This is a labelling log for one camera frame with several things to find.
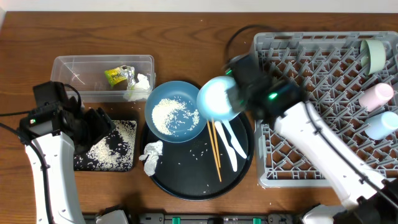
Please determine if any pink cup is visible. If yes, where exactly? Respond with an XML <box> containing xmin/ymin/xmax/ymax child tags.
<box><xmin>358</xmin><ymin>83</ymin><xmax>394</xmax><ymax>112</ymax></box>

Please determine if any grey dishwasher rack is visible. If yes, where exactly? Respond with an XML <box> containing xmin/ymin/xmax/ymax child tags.
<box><xmin>251</xmin><ymin>31</ymin><xmax>397</xmax><ymax>180</ymax></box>

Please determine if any clear plastic bin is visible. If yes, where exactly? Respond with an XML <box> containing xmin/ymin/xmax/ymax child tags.
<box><xmin>50</xmin><ymin>55</ymin><xmax>155</xmax><ymax>103</ymax></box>

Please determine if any light blue plastic knife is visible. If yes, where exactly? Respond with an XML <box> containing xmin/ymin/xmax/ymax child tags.
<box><xmin>222</xmin><ymin>120</ymin><xmax>247</xmax><ymax>159</ymax></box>

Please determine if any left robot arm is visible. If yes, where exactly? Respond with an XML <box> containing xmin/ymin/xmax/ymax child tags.
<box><xmin>17</xmin><ymin>81</ymin><xmax>115</xmax><ymax>223</ymax></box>

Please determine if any black mounting rail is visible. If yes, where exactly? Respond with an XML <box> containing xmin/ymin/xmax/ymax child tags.
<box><xmin>82</xmin><ymin>212</ymin><xmax>296</xmax><ymax>224</ymax></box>

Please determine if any round black serving tray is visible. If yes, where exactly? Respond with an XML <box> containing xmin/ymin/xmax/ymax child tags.
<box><xmin>151</xmin><ymin>114</ymin><xmax>254</xmax><ymax>200</ymax></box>

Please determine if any white tissue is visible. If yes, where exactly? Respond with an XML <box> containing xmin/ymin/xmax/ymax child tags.
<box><xmin>123</xmin><ymin>73</ymin><xmax>151</xmax><ymax>101</ymax></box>

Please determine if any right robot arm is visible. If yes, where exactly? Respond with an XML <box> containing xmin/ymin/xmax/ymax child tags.
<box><xmin>226</xmin><ymin>55</ymin><xmax>397</xmax><ymax>224</ymax></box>

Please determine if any white small cup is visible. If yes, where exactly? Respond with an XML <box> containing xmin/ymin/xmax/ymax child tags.
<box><xmin>365</xmin><ymin>111</ymin><xmax>397</xmax><ymax>140</ymax></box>

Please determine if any silver white napkin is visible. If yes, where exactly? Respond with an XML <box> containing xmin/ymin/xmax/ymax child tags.
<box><xmin>139</xmin><ymin>140</ymin><xmax>164</xmax><ymax>177</ymax></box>

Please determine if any wooden chopstick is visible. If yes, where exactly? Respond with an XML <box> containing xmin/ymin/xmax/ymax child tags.
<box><xmin>211</xmin><ymin>118</ymin><xmax>221</xmax><ymax>168</ymax></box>
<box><xmin>206</xmin><ymin>121</ymin><xmax>222</xmax><ymax>182</ymax></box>

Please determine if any dark blue plate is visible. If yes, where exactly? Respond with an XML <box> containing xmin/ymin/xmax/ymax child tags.
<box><xmin>144</xmin><ymin>81</ymin><xmax>206</xmax><ymax>143</ymax></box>

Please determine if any spilled rice pile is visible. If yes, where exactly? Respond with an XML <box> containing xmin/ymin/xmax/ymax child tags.
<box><xmin>74</xmin><ymin>119</ymin><xmax>137</xmax><ymax>171</ymax></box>

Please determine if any light blue saucer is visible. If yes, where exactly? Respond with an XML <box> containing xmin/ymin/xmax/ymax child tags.
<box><xmin>197</xmin><ymin>76</ymin><xmax>239</xmax><ymax>121</ymax></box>

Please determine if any mint green bowl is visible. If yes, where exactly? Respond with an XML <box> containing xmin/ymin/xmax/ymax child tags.
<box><xmin>360</xmin><ymin>40</ymin><xmax>386</xmax><ymax>75</ymax></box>

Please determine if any yellow green snack wrapper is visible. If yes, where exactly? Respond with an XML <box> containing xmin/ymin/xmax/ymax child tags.
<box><xmin>104</xmin><ymin>65</ymin><xmax>136</xmax><ymax>88</ymax></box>

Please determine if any white plastic knife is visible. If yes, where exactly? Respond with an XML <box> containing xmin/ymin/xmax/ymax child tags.
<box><xmin>215</xmin><ymin>121</ymin><xmax>238</xmax><ymax>172</ymax></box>

